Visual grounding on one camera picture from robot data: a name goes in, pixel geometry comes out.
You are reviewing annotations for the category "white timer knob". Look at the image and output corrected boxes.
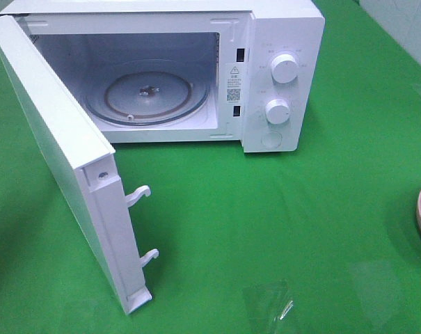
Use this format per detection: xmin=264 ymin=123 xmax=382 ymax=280
xmin=265 ymin=99 xmax=291 ymax=125

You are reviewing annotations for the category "round door release button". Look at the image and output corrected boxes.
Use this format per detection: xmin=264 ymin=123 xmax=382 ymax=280
xmin=261 ymin=132 xmax=283 ymax=148

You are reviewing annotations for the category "white upper power knob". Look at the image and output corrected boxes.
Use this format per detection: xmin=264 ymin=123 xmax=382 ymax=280
xmin=271 ymin=53 xmax=299 ymax=84

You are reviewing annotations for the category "white warning label sticker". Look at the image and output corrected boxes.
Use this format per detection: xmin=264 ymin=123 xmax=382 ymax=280
xmin=224 ymin=63 xmax=243 ymax=103

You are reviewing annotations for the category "clear tape patch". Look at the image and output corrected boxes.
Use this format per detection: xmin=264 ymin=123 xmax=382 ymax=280
xmin=242 ymin=279 xmax=294 ymax=324

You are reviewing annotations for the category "glass microwave turntable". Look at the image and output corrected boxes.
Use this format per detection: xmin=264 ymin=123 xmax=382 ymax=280
xmin=85 ymin=71 xmax=209 ymax=126

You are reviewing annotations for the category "white microwave oven body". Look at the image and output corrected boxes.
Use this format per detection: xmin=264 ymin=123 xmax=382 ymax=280
xmin=0 ymin=1 xmax=325 ymax=152

